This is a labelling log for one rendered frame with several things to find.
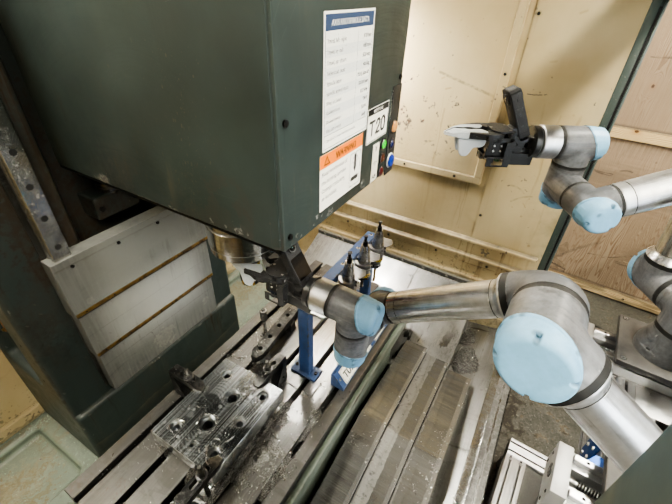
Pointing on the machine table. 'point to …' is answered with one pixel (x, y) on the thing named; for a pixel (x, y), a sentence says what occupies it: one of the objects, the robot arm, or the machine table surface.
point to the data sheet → (346, 73)
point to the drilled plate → (257, 414)
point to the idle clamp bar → (274, 335)
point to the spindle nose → (234, 248)
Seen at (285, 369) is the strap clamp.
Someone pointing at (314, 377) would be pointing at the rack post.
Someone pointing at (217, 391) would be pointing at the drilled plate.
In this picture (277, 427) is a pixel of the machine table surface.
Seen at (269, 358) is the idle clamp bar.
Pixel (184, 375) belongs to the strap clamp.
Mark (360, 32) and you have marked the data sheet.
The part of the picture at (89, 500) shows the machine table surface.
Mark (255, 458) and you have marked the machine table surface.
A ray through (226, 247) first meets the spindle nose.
